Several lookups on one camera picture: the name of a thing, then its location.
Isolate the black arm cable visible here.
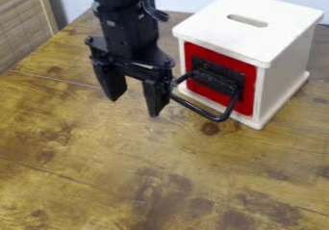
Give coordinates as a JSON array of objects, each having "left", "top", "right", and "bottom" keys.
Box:
[{"left": 139, "top": 0, "right": 171, "bottom": 23}]

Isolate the black metal drawer handle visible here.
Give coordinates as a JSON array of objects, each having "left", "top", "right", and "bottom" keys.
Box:
[{"left": 168, "top": 56, "right": 247, "bottom": 123}]

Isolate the white wooden box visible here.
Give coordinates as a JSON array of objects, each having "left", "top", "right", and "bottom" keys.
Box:
[{"left": 172, "top": 0, "right": 323, "bottom": 129}]

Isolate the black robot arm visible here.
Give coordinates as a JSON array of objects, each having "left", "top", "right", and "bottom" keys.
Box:
[{"left": 84, "top": 0, "right": 175, "bottom": 116}]

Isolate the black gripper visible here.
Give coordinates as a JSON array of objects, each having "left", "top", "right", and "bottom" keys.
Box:
[{"left": 84, "top": 9, "right": 175, "bottom": 117}]

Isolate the red drawer front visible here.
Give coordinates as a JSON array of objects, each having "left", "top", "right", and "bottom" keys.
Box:
[{"left": 183, "top": 42, "right": 256, "bottom": 115}]

